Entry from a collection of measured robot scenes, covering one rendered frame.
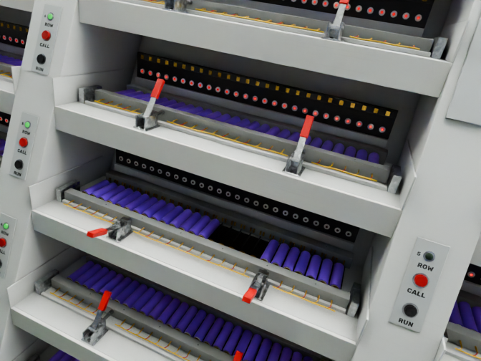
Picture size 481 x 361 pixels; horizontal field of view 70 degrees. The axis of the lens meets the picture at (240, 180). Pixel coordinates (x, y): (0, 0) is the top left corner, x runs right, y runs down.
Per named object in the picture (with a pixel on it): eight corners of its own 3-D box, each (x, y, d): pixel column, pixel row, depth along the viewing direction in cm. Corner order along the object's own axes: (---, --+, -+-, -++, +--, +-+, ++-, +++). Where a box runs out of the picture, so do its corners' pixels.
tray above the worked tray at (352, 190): (391, 238, 48) (430, 145, 42) (55, 129, 64) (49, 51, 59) (389, 185, 66) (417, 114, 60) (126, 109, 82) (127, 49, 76)
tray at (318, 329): (348, 367, 50) (368, 319, 46) (33, 230, 67) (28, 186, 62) (357, 282, 68) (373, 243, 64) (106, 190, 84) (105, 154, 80)
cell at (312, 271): (320, 264, 63) (313, 286, 58) (310, 261, 64) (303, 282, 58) (323, 256, 62) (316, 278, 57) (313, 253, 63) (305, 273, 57)
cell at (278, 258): (288, 253, 65) (278, 273, 59) (278, 249, 65) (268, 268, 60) (290, 245, 64) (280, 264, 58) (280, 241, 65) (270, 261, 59)
